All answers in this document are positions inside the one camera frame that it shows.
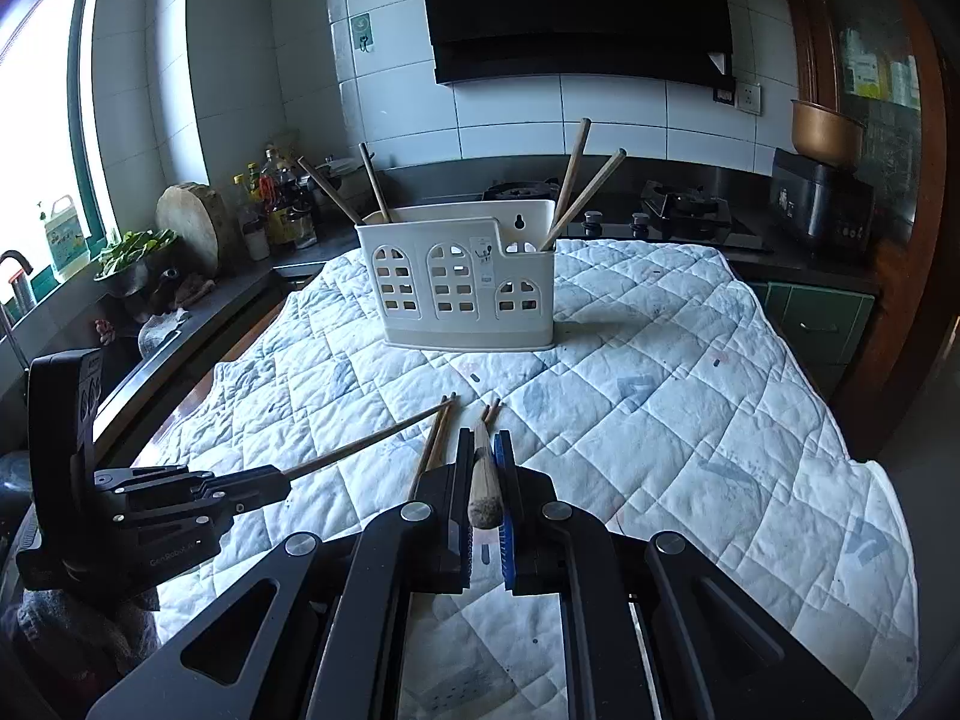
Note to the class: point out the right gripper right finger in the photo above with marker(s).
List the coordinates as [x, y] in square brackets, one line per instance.
[652, 628]

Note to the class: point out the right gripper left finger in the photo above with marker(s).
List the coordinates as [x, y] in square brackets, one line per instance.
[317, 628]

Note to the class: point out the wooden chopstick eight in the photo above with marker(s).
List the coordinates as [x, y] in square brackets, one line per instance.
[311, 466]

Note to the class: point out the wooden chopstick six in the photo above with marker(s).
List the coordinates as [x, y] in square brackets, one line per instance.
[429, 450]

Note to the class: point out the wooden chopstick four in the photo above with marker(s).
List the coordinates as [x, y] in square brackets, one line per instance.
[485, 509]

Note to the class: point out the wooden chopstick two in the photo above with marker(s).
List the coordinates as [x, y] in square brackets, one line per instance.
[329, 191]

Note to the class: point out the wooden chopstick three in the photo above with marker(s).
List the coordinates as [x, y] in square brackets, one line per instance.
[367, 159]

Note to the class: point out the wooden chopstick seven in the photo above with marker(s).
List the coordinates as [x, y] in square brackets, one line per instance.
[593, 186]

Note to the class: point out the wooden chopstick one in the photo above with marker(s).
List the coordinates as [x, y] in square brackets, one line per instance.
[572, 168]

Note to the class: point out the gloved left hand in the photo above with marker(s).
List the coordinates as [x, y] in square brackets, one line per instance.
[88, 640]

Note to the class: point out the white quilted cloth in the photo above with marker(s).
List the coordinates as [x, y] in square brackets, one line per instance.
[667, 402]

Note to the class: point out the metal bowl of greens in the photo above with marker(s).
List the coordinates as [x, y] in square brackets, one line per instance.
[135, 260]

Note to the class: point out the dish soap bottle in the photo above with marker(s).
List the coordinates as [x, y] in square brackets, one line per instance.
[65, 238]

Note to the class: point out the round wooden cutting board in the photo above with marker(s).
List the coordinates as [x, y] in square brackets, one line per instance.
[197, 213]

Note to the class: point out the sauce bottles cluster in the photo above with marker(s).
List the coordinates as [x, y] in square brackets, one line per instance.
[273, 200]

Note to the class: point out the white plastic utensil holder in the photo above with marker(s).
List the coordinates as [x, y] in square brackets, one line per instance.
[463, 276]

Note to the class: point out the steel cooking pot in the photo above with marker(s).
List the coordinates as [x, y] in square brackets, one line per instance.
[346, 175]

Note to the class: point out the gas stove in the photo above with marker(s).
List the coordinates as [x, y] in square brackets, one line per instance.
[663, 212]

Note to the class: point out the black rice cooker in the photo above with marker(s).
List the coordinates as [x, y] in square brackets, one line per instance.
[826, 208]

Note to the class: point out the copper coloured pot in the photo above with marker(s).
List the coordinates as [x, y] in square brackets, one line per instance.
[824, 135]

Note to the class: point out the wooden glass cabinet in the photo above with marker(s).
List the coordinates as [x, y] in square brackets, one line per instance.
[879, 62]

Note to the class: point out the black range hood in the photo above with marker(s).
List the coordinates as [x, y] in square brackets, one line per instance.
[684, 41]

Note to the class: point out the green wall sticker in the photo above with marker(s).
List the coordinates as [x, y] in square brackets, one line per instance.
[362, 33]

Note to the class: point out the wall power socket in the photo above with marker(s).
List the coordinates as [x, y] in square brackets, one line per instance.
[749, 98]

